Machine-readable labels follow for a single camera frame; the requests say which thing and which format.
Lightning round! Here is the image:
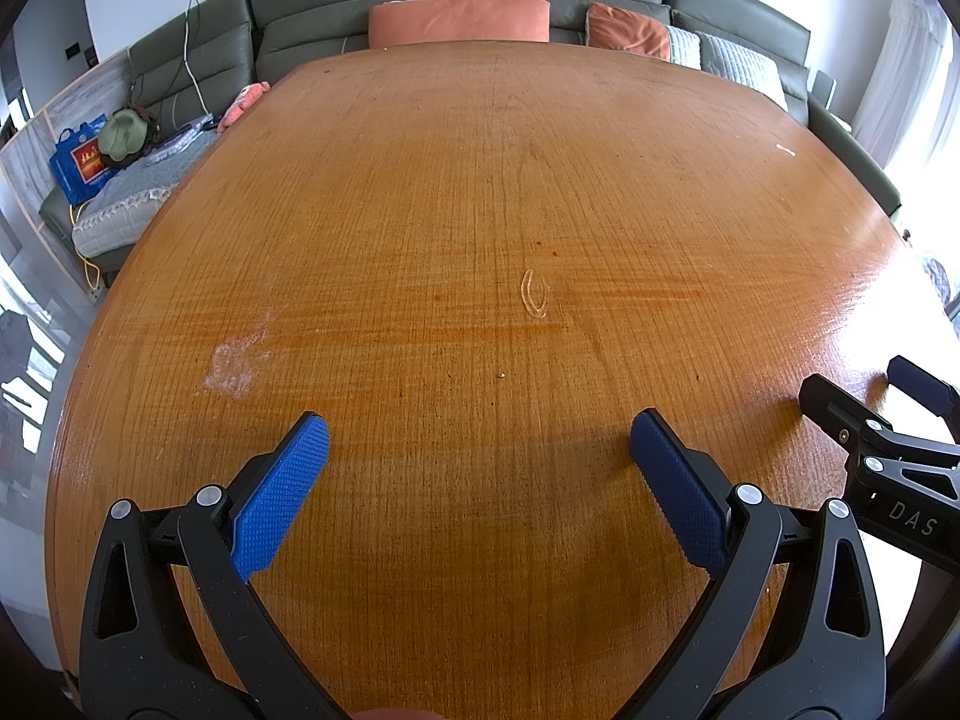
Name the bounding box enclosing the narrow grey quilted pillow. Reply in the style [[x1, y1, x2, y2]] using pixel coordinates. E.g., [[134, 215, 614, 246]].
[[664, 25, 703, 68]]

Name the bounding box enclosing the wide grey quilted pillow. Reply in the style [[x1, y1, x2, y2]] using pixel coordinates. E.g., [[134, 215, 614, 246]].
[[694, 31, 788, 113]]

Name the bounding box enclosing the blue shopping bag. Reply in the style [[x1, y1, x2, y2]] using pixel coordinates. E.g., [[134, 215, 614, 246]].
[[51, 114, 125, 205]]

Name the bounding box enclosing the white curtain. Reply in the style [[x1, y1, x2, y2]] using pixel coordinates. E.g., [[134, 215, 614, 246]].
[[851, 0, 960, 175]]

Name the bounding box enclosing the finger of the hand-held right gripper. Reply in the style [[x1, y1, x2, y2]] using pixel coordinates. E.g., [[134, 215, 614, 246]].
[[886, 356, 960, 428], [799, 373, 893, 466]]

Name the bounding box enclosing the yellow cable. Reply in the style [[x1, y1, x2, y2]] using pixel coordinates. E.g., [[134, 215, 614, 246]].
[[71, 202, 104, 295]]

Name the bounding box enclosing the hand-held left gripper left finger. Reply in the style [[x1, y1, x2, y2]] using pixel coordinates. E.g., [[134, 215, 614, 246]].
[[79, 411, 353, 720]]

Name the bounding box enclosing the large orange pillow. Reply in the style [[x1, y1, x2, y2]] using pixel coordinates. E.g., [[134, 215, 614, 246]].
[[367, 0, 552, 50]]

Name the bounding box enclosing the grey fringed sofa cover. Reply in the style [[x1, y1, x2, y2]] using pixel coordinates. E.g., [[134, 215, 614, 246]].
[[71, 131, 226, 260]]

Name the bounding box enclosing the thin charger cable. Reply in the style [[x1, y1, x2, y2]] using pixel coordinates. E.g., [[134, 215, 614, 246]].
[[184, 0, 216, 117]]

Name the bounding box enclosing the small orange pillow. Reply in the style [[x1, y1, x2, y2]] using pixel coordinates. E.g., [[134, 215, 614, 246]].
[[585, 2, 671, 61]]

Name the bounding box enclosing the pink plush toy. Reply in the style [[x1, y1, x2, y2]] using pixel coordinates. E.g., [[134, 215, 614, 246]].
[[217, 81, 271, 132]]

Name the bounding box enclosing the clear bag with dark items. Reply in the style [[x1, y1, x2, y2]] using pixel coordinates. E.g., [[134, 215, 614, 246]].
[[146, 116, 218, 166]]

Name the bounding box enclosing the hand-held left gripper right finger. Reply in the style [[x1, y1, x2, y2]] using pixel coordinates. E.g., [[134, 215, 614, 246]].
[[626, 409, 890, 720]]

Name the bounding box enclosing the clear rubber band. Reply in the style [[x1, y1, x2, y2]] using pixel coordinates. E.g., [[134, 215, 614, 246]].
[[520, 268, 548, 318]]

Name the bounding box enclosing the green leather sofa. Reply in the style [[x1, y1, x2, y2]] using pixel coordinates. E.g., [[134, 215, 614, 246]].
[[37, 0, 905, 287]]

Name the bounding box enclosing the green hat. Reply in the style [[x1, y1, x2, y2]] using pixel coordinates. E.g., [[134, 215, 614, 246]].
[[100, 109, 155, 166]]

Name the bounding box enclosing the grey wooden partition panel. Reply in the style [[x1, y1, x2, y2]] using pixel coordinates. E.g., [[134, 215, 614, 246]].
[[0, 45, 134, 271]]

